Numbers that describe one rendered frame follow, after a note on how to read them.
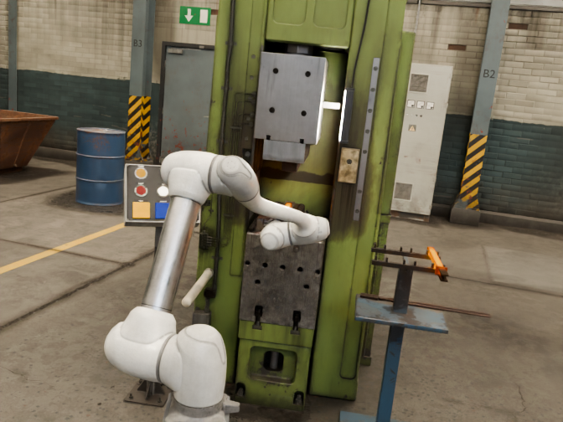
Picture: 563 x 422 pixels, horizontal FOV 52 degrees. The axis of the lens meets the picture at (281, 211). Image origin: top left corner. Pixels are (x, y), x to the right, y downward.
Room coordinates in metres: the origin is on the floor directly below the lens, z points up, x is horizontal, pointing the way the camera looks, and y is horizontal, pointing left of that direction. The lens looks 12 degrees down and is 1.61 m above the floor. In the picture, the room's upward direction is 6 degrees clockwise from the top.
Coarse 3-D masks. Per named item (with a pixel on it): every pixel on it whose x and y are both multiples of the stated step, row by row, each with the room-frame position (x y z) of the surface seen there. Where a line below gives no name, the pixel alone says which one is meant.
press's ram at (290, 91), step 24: (264, 72) 2.74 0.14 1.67; (288, 72) 2.73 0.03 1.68; (312, 72) 2.73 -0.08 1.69; (264, 96) 2.74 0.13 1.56; (288, 96) 2.73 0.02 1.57; (312, 96) 2.72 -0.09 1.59; (264, 120) 2.74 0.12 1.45; (288, 120) 2.73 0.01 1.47; (312, 120) 2.72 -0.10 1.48; (312, 144) 2.72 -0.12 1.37
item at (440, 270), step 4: (428, 248) 2.60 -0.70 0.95; (432, 248) 2.61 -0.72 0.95; (432, 252) 2.53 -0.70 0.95; (432, 256) 2.46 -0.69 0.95; (436, 256) 2.47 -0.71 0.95; (432, 260) 2.44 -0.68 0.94; (436, 260) 2.40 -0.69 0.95; (440, 260) 2.41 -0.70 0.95; (436, 264) 2.35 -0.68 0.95; (440, 264) 2.35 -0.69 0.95; (436, 268) 2.29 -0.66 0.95; (440, 268) 2.28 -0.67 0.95; (444, 268) 2.28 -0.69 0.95; (436, 272) 2.29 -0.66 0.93; (440, 272) 2.23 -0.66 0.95; (444, 272) 2.22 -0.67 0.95; (440, 276) 2.24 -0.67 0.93; (444, 276) 2.19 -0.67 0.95; (444, 280) 2.19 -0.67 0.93
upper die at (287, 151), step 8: (264, 144) 2.74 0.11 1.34; (272, 144) 2.74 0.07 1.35; (280, 144) 2.74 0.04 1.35; (288, 144) 2.73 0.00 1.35; (296, 144) 2.73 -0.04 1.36; (304, 144) 2.73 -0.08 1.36; (264, 152) 2.74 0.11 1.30; (272, 152) 2.74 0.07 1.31; (280, 152) 2.73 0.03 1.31; (288, 152) 2.73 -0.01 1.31; (296, 152) 2.73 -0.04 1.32; (304, 152) 2.73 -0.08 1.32; (272, 160) 2.74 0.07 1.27; (280, 160) 2.73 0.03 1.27; (288, 160) 2.73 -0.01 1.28; (296, 160) 2.73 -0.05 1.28; (304, 160) 2.77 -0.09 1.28
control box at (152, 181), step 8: (128, 168) 2.62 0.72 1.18; (136, 168) 2.63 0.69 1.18; (144, 168) 2.64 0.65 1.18; (152, 168) 2.66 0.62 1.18; (160, 168) 2.67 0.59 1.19; (128, 176) 2.60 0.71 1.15; (136, 176) 2.61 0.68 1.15; (152, 176) 2.64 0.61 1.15; (160, 176) 2.65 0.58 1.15; (128, 184) 2.58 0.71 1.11; (136, 184) 2.60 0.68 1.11; (144, 184) 2.61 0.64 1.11; (152, 184) 2.62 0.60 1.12; (160, 184) 2.64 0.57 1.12; (128, 192) 2.57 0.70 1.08; (136, 192) 2.58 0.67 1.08; (152, 192) 2.61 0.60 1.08; (128, 200) 2.55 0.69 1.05; (136, 200) 2.56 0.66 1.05; (144, 200) 2.57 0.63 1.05; (152, 200) 2.59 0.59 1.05; (160, 200) 2.60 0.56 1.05; (168, 200) 2.61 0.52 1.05; (128, 208) 2.53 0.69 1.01; (152, 208) 2.57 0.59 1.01; (128, 216) 2.51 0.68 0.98; (152, 216) 2.55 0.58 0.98; (128, 224) 2.54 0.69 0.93; (136, 224) 2.55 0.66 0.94; (144, 224) 2.56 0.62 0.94; (152, 224) 2.57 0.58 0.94; (160, 224) 2.58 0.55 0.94
